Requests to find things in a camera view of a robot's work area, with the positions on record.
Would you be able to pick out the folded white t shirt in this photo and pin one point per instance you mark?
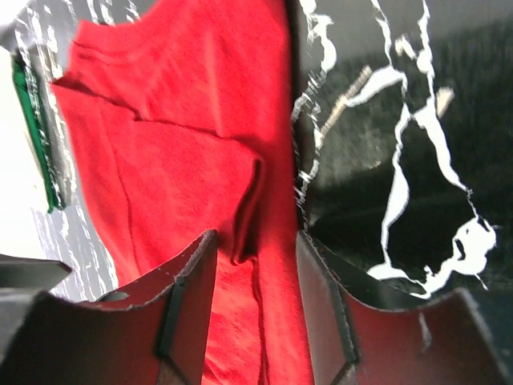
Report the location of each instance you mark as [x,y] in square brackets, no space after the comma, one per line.
[22,186]

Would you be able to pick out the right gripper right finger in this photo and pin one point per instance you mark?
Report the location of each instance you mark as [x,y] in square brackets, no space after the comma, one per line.
[362,331]

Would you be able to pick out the red t shirt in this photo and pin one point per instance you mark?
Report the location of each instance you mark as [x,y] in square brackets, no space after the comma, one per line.
[179,123]

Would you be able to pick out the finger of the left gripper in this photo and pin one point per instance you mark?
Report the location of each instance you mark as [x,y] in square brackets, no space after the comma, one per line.
[21,273]

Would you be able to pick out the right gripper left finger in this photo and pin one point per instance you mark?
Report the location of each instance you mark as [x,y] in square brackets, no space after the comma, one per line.
[151,331]

